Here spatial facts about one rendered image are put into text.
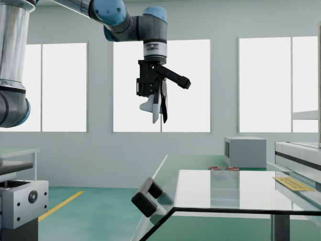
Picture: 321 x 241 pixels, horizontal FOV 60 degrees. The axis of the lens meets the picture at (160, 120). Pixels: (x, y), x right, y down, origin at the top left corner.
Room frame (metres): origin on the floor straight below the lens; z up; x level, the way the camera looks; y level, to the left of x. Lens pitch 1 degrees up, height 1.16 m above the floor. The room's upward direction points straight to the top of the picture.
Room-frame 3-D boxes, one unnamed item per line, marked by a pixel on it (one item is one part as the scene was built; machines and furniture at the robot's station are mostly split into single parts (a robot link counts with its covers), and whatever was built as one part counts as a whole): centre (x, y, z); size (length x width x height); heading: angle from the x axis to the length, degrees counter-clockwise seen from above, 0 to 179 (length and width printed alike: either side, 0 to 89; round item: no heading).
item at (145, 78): (0.86, 0.02, 1.29); 0.09 x 0.08 x 0.12; 77
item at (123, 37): (0.85, 0.12, 1.45); 0.11 x 0.11 x 0.08; 85
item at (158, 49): (0.86, 0.02, 1.37); 0.08 x 0.08 x 0.05
